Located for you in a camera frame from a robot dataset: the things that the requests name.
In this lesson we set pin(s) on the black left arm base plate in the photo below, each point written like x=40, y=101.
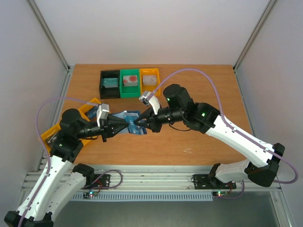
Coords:
x=103, y=183

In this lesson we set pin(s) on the blue VIP credit card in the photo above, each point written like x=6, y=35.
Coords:
x=132, y=128

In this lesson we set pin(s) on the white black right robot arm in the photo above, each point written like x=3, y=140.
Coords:
x=261, y=163

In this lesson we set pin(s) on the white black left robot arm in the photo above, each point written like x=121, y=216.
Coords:
x=48, y=198

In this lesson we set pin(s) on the yellow bin with blue cards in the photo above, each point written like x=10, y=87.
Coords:
x=86, y=107

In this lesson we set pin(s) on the blue card stack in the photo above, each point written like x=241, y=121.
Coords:
x=91, y=113

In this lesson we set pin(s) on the yellow bin at table back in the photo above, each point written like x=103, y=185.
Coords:
x=148, y=71

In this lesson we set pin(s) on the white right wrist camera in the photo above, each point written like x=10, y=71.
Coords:
x=149, y=99

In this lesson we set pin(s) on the right small circuit board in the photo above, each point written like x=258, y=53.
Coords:
x=220, y=194

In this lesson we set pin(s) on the grey white card stack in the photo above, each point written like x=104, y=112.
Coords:
x=149, y=80

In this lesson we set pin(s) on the green bin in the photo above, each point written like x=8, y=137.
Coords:
x=127, y=92

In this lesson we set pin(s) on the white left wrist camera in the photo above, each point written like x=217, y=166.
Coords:
x=102, y=113

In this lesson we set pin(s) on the yellow bin with red cards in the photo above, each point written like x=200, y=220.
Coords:
x=86, y=142

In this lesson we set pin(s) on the teal card stack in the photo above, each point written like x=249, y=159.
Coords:
x=110, y=82

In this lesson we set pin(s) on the grey slotted cable duct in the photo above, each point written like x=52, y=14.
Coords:
x=143, y=196

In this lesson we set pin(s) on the black bin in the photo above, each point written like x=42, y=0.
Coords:
x=108, y=93

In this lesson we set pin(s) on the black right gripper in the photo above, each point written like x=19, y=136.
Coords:
x=155, y=119

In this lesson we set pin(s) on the dark card stack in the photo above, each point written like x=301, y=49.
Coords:
x=51, y=139

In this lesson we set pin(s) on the aluminium rail base frame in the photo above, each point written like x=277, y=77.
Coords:
x=158, y=178

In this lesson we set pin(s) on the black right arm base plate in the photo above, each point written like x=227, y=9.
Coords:
x=203, y=181

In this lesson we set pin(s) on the red white card stack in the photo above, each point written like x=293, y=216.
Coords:
x=130, y=80

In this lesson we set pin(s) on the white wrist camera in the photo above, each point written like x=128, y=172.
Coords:
x=102, y=113
x=149, y=99

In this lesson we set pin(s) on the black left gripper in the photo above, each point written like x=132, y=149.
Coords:
x=107, y=128

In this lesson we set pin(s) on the blue zip card holder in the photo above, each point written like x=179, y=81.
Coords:
x=121, y=115

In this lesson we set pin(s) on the left small circuit board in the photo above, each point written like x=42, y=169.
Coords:
x=90, y=194

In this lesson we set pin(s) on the small circuit board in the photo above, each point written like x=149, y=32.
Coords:
x=90, y=194
x=220, y=194

